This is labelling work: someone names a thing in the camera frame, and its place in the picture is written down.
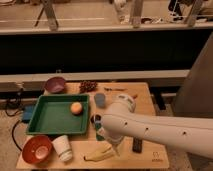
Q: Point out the purple bowl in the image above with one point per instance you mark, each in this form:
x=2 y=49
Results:
x=55 y=84

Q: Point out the metal fork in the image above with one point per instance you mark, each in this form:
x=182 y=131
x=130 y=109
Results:
x=114 y=89

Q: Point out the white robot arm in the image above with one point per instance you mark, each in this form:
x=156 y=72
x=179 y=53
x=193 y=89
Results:
x=194 y=135

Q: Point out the green sponge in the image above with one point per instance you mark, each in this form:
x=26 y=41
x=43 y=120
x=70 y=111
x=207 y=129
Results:
x=98 y=136

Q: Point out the orange fruit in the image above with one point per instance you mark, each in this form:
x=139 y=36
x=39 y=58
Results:
x=76 y=108

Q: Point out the blue box on floor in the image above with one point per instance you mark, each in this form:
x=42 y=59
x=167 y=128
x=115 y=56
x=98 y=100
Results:
x=27 y=114

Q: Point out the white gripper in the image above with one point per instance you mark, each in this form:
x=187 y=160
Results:
x=115 y=142

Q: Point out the bunch of dark grapes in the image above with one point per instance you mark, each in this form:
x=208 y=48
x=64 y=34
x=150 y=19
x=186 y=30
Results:
x=87 y=86

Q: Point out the yellow banana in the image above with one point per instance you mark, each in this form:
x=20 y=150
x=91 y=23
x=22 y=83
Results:
x=101 y=153

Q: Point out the black remote control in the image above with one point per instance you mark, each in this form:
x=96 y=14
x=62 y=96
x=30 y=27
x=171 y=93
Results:
x=137 y=145

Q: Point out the blue plastic cup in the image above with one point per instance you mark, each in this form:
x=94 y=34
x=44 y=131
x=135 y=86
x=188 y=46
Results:
x=100 y=100

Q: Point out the white paper cup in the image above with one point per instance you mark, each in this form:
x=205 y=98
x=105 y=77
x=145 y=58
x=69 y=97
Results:
x=63 y=148

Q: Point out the red bowl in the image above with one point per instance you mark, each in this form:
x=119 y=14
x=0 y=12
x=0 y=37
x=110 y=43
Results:
x=37 y=149

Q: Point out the green plastic tray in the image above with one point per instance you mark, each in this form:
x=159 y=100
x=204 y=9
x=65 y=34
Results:
x=52 y=115

